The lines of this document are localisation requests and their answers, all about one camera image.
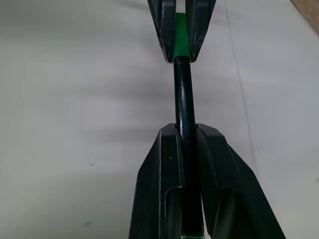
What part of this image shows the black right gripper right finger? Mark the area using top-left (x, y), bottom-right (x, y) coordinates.
top-left (196, 123), bottom-right (287, 239)

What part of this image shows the green marker cap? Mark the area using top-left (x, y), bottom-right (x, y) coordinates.
top-left (171, 12), bottom-right (192, 63)

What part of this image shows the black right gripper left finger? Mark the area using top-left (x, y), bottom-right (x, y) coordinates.
top-left (128, 122), bottom-right (187, 239)

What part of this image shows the black marker pen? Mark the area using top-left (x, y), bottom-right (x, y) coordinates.
top-left (172, 56), bottom-right (205, 239)

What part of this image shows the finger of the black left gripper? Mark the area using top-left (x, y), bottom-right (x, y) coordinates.
top-left (185, 0), bottom-right (217, 62)
top-left (147, 0), bottom-right (177, 63)

